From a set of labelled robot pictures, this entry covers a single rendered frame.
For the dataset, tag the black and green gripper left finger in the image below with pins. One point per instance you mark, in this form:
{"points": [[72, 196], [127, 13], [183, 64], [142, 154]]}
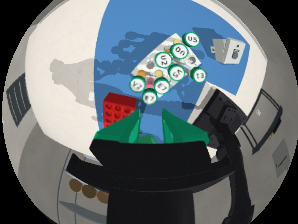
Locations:
{"points": [[121, 130]]}

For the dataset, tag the blue bench mat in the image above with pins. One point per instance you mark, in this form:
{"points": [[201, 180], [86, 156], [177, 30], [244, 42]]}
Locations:
{"points": [[131, 29]]}

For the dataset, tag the green tube rack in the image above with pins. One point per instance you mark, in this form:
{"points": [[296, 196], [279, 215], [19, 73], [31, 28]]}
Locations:
{"points": [[147, 139]]}

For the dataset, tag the clear conical tube with pink liquid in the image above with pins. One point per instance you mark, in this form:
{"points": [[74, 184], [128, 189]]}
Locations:
{"points": [[149, 95]]}

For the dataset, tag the centrifuge tube with dark green cap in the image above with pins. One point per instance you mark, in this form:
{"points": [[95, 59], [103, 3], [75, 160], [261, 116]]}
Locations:
{"points": [[177, 50]]}

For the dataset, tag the red tube rack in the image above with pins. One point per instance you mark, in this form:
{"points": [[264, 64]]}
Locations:
{"points": [[116, 100]]}

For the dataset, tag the white test tube rack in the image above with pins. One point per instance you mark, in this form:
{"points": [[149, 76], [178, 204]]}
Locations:
{"points": [[149, 59]]}

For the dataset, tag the conical tube with orange liquid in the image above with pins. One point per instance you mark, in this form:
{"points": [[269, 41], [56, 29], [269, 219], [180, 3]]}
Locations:
{"points": [[138, 83]]}

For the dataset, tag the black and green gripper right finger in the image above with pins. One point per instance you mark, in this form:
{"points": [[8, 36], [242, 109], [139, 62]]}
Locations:
{"points": [[181, 130]]}

